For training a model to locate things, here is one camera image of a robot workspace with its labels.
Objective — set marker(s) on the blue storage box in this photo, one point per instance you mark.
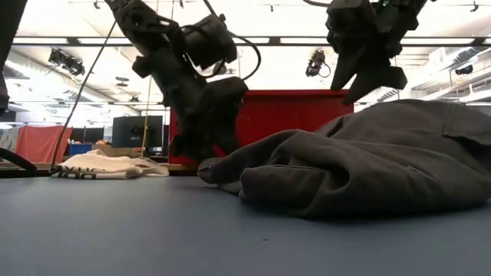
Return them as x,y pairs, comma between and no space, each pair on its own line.
80,149

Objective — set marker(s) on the black dome ceiling fixture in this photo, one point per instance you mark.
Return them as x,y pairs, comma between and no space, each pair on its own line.
464,69

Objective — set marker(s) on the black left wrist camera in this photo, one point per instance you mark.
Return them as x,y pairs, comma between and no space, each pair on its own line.
211,42

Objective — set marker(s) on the black ceiling camera cluster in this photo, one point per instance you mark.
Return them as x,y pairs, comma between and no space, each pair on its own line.
67,63

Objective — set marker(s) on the black hanging ceiling camera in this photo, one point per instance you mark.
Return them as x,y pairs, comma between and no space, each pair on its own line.
315,63

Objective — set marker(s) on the dark grey sweatshirt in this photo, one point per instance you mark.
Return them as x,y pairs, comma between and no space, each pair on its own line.
364,165

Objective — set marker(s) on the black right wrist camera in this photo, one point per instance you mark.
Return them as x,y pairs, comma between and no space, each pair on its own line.
403,13

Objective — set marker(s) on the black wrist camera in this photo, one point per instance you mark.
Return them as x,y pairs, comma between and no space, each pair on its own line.
403,13
211,42

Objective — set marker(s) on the orange red cloth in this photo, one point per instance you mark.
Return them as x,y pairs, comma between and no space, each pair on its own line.
38,143

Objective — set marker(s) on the black computer monitor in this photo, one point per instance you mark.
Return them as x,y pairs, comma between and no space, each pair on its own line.
134,132

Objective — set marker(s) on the red plastic bin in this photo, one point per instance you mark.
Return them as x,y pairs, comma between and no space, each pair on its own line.
291,115

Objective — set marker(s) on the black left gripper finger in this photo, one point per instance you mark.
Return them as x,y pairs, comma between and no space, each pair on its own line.
192,142
228,103

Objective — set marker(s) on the white garment with black print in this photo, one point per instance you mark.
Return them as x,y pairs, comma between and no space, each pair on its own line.
99,165

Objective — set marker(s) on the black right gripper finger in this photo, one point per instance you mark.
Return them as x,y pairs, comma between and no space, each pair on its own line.
347,69
383,78

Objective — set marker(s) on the overhead frame light bar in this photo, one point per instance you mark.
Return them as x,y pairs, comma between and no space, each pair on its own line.
274,40

